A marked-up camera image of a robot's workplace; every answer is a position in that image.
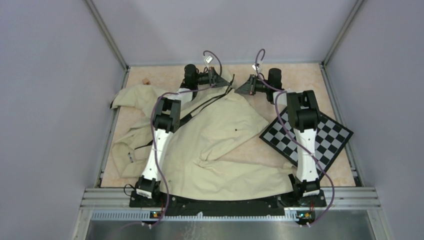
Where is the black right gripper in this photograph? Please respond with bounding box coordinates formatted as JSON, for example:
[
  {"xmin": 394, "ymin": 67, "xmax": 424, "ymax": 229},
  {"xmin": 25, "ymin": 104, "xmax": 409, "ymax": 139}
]
[{"xmin": 234, "ymin": 75, "xmax": 271, "ymax": 97}]

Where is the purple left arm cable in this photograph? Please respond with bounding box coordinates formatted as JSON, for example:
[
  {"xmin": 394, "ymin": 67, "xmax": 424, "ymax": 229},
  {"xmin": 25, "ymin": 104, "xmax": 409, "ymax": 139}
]
[{"xmin": 142, "ymin": 50, "xmax": 223, "ymax": 229}]

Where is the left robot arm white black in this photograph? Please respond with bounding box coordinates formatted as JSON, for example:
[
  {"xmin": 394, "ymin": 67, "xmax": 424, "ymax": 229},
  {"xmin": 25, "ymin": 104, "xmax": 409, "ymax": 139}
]
[{"xmin": 135, "ymin": 64, "xmax": 232, "ymax": 207}]

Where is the black white checkerboard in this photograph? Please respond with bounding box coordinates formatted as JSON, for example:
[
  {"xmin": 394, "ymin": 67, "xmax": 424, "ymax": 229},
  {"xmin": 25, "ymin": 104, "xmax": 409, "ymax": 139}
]
[{"xmin": 258, "ymin": 105, "xmax": 354, "ymax": 181}]

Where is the beige zip jacket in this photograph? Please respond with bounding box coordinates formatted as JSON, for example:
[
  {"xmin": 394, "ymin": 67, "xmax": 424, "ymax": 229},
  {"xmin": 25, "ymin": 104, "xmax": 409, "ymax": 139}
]
[{"xmin": 111, "ymin": 84, "xmax": 293, "ymax": 201}]

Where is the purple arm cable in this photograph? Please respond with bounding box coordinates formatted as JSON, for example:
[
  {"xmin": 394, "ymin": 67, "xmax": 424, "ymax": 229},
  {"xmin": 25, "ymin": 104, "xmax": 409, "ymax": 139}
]
[
  {"xmin": 254, "ymin": 48, "xmax": 336, "ymax": 228},
  {"xmin": 142, "ymin": 50, "xmax": 223, "ymax": 229}
]

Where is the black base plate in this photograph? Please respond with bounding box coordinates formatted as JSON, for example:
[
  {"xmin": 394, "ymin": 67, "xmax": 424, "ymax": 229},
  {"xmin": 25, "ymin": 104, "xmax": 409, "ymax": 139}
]
[{"xmin": 129, "ymin": 191, "xmax": 327, "ymax": 217}]

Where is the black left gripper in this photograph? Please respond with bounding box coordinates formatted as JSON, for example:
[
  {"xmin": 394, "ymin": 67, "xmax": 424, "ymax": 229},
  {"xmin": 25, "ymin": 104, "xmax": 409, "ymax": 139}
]
[{"xmin": 192, "ymin": 67, "xmax": 229, "ymax": 88}]

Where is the small brown cork piece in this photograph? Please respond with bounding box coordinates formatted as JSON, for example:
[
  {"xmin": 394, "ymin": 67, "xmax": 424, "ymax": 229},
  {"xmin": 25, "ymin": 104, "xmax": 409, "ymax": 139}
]
[{"xmin": 142, "ymin": 78, "xmax": 150, "ymax": 85}]

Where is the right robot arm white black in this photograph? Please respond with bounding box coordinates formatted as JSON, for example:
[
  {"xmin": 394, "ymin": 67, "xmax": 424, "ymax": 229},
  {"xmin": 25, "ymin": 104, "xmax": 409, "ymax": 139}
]
[{"xmin": 235, "ymin": 68, "xmax": 321, "ymax": 206}]

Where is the aluminium frame rail front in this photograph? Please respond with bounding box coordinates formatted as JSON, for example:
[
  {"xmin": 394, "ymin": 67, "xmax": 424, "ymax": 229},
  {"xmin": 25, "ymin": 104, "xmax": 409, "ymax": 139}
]
[{"xmin": 80, "ymin": 187, "xmax": 381, "ymax": 223}]

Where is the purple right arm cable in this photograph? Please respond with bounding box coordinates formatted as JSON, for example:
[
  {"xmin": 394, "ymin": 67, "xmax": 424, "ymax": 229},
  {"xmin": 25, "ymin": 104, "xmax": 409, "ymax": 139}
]
[{"xmin": 254, "ymin": 48, "xmax": 336, "ymax": 228}]

